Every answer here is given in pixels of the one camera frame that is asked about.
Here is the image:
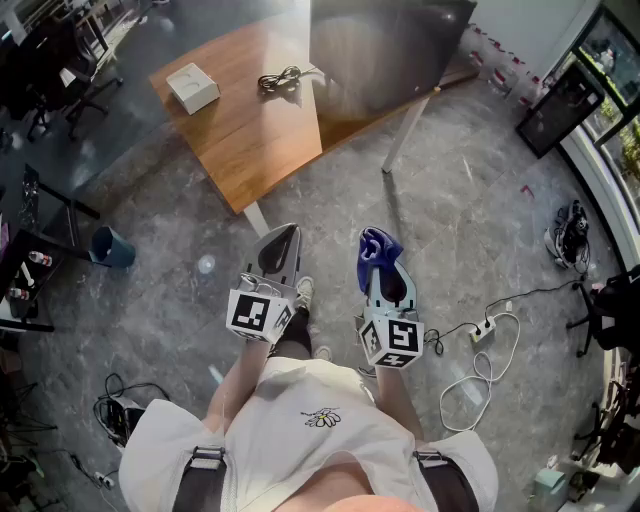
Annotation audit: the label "black right harness strap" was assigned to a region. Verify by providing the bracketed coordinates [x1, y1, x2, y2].
[413, 448, 481, 512]

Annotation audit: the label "small teal box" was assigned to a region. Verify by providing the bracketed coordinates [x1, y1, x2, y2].
[532, 467, 569, 506]

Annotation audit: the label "person's left forearm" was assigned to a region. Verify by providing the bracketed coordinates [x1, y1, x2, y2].
[204, 342, 281, 441]

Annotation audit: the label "black floor cable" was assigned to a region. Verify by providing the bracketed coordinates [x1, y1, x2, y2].
[422, 279, 584, 356]

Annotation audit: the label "teal waste bin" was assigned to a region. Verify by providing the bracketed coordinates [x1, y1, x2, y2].
[89, 225, 136, 269]

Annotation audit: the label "person's left shoe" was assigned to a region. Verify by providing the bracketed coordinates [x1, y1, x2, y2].
[294, 277, 316, 309]

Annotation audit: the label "black power cord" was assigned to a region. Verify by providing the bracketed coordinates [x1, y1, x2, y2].
[257, 64, 326, 96]

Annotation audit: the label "black trousers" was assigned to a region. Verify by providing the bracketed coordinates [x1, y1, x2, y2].
[277, 307, 314, 359]

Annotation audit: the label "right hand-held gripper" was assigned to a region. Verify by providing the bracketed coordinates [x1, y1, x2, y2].
[357, 262, 426, 371]

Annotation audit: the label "black swivel chair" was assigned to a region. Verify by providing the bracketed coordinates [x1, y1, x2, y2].
[567, 267, 640, 359]

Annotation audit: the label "black left harness strap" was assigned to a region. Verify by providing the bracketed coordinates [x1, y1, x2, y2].
[182, 446, 229, 512]

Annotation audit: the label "black glass-door cabinet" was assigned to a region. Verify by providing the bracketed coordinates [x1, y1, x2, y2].
[515, 62, 606, 160]

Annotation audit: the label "black harness strap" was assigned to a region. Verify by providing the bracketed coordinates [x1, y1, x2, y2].
[182, 446, 229, 512]
[413, 448, 481, 512]

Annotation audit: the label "person's right forearm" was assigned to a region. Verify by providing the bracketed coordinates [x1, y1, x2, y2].
[372, 364, 426, 444]

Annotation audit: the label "white cardboard box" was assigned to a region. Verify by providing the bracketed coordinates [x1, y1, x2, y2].
[165, 62, 221, 115]

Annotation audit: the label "large black monitor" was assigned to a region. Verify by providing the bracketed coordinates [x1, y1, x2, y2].
[308, 0, 479, 154]

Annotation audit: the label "white power strip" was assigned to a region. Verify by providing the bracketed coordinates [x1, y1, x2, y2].
[469, 315, 497, 344]

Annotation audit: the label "white headset with cables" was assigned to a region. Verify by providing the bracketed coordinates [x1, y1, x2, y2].
[543, 199, 591, 271]

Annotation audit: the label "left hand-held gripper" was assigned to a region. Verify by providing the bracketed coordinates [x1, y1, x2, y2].
[225, 223, 303, 346]

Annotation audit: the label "black metal side table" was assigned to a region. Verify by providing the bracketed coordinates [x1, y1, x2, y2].
[0, 164, 101, 334]

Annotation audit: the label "white floor cable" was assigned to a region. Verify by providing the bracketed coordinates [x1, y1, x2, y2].
[439, 299, 521, 431]

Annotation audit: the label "black office chair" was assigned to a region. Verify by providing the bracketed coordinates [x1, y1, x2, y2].
[0, 14, 124, 141]

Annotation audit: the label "white t-shirt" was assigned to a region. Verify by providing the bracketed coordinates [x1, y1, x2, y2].
[118, 357, 499, 512]

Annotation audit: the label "blue cleaning cloth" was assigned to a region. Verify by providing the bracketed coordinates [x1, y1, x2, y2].
[357, 227, 405, 292]

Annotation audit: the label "white table leg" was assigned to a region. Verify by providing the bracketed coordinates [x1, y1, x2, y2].
[243, 202, 271, 239]

